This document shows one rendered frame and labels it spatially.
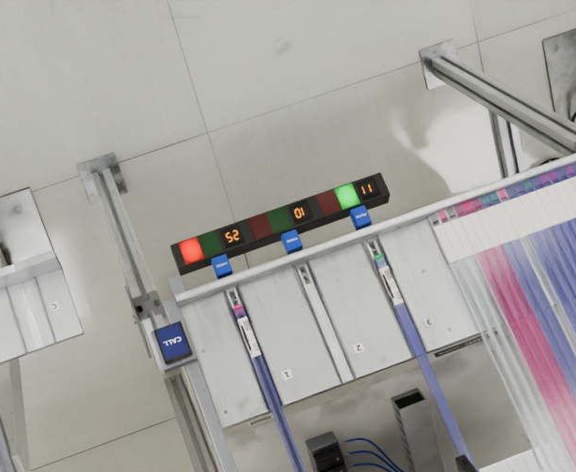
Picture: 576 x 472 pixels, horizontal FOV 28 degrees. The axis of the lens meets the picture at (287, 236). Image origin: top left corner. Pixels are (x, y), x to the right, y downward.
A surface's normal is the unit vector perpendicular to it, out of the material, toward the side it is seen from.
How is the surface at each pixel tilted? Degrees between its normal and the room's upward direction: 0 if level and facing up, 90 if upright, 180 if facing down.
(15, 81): 0
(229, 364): 44
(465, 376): 0
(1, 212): 0
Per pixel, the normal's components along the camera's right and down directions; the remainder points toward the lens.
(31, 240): 0.25, 0.35
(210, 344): 0.00, -0.37
